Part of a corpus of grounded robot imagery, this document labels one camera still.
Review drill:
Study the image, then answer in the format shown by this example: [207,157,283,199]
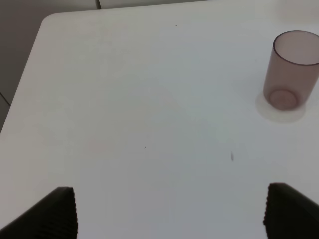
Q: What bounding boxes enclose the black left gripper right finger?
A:
[263,183,319,239]

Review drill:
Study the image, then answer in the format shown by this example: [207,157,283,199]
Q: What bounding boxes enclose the pink translucent plastic cup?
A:
[263,30,319,111]

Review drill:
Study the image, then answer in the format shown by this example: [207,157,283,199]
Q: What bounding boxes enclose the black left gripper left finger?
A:
[0,187,78,239]

